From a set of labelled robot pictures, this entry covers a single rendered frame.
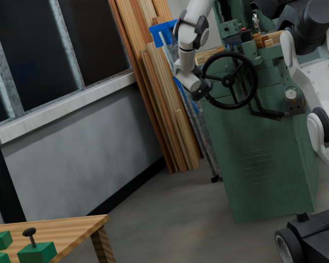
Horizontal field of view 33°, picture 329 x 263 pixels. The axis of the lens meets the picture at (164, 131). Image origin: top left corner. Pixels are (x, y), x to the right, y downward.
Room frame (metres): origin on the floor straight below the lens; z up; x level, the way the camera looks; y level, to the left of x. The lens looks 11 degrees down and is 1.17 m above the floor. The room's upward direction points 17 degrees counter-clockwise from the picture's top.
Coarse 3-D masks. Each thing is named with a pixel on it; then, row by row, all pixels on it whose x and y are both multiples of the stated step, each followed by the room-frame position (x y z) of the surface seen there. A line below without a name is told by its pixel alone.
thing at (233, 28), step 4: (232, 20) 2.97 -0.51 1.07; (236, 20) 3.00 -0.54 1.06; (224, 24) 2.93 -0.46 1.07; (228, 24) 2.92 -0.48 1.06; (232, 24) 2.92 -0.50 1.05; (236, 24) 2.98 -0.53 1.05; (232, 28) 2.92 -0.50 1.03; (236, 28) 2.95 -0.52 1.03; (224, 32) 2.93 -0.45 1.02; (228, 32) 2.93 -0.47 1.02; (232, 32) 2.92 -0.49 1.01; (236, 32) 2.92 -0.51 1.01; (224, 36) 2.94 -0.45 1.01
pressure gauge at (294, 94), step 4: (288, 88) 2.67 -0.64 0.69; (292, 88) 2.66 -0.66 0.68; (296, 88) 2.68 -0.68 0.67; (288, 92) 2.67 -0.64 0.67; (292, 92) 2.66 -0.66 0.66; (296, 92) 2.66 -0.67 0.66; (288, 96) 2.67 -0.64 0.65; (292, 96) 2.66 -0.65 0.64; (296, 96) 2.66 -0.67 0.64; (292, 100) 2.69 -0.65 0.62
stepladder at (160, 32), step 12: (168, 24) 3.78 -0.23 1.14; (156, 36) 3.82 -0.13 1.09; (168, 36) 3.78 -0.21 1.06; (168, 48) 3.78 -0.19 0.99; (168, 60) 3.80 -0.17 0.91; (180, 84) 3.78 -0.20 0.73; (192, 108) 3.74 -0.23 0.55; (192, 120) 3.77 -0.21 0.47; (204, 120) 3.91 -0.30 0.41; (204, 132) 3.73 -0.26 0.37; (204, 144) 3.78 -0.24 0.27; (204, 156) 3.76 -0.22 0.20; (216, 168) 3.71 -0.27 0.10; (216, 180) 3.74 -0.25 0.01
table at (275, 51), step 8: (264, 48) 2.77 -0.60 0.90; (272, 48) 2.74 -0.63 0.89; (280, 48) 2.73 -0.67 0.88; (264, 56) 2.76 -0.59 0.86; (272, 56) 2.74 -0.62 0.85; (280, 56) 2.73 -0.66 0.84; (216, 64) 2.85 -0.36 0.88; (224, 64) 2.83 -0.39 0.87; (256, 64) 2.68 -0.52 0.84; (192, 72) 2.90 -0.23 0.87; (208, 72) 2.87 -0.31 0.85; (216, 72) 2.85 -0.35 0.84
